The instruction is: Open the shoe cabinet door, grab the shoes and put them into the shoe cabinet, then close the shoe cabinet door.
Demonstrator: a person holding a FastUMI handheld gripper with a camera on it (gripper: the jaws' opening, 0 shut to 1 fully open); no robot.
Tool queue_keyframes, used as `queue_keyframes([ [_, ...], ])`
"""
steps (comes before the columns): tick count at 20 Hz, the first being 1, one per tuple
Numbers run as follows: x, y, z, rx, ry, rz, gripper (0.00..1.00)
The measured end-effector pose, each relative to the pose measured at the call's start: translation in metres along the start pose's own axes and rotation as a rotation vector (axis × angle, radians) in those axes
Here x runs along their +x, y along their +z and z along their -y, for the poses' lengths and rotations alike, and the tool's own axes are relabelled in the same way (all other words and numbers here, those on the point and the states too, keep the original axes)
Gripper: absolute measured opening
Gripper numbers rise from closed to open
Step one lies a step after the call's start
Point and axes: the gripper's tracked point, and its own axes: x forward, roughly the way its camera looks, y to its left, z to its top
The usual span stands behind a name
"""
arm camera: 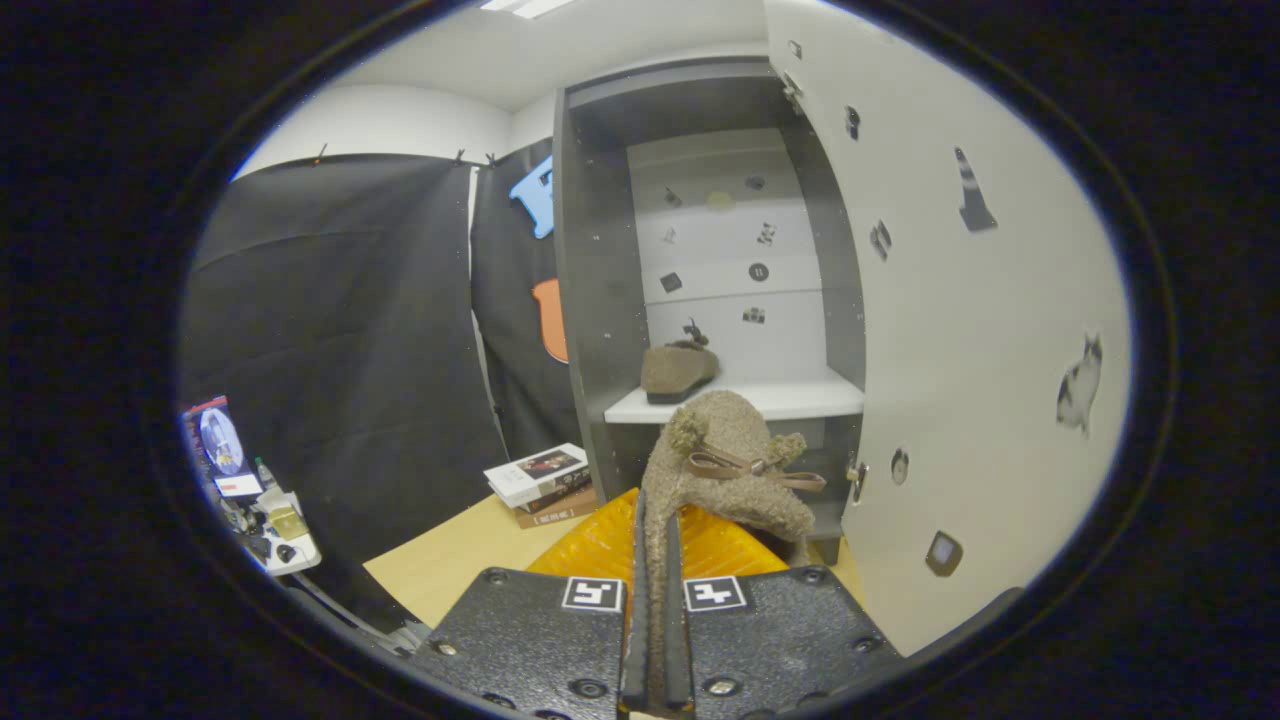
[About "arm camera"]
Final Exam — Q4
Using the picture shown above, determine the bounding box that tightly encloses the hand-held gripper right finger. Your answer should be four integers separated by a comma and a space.
663, 505, 906, 720

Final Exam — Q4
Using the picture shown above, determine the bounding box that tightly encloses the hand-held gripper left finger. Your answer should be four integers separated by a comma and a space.
410, 487, 649, 720

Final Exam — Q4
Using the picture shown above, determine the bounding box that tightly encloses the brown fuzzy shoe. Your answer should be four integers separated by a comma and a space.
640, 390, 828, 701
640, 335, 721, 405

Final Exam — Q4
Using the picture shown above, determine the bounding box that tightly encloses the grey shoe cabinet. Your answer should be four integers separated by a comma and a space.
552, 55, 869, 566

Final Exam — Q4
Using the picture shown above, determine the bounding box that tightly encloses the grey shoe cabinet door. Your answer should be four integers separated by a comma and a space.
765, 0, 1134, 658

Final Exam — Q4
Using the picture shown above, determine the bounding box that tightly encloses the white cabinet shelf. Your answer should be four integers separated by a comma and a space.
603, 370, 866, 425

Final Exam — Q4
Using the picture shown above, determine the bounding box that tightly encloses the brown book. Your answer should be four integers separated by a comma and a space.
513, 470, 601, 529

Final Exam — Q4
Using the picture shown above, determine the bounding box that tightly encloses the white book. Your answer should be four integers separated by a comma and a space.
483, 443, 591, 508

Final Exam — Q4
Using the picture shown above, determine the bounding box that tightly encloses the cluttered white side table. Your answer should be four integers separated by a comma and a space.
225, 488, 323, 576

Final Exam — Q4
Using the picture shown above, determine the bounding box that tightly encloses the black backdrop cloth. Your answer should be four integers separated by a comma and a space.
180, 138, 571, 631

